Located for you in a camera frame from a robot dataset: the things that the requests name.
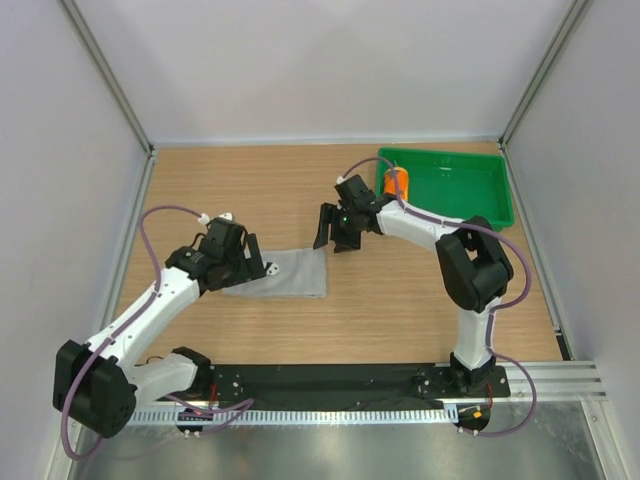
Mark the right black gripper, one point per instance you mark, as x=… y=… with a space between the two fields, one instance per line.
x=329 y=214

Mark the aluminium frame rail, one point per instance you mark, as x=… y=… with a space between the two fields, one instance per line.
x=563 y=379

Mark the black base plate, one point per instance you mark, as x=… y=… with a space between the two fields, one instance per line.
x=348 y=387

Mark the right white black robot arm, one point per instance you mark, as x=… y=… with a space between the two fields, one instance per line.
x=474 y=267

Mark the green plastic tray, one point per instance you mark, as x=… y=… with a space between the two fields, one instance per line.
x=453 y=184

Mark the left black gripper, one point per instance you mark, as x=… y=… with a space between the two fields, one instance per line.
x=249 y=271

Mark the white slotted cable duct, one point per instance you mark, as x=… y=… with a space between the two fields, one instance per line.
x=173 y=415

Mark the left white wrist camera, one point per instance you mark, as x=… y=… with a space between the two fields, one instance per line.
x=204 y=219

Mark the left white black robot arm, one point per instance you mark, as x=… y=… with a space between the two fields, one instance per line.
x=135 y=330

